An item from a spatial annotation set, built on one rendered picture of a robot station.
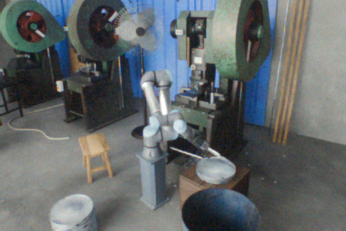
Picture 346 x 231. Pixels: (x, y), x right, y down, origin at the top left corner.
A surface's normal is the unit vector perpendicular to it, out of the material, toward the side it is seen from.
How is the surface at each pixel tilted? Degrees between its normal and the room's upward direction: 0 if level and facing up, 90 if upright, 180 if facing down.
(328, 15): 90
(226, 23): 80
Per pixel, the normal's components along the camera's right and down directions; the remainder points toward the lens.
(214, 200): 0.03, 0.30
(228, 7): -0.51, -0.20
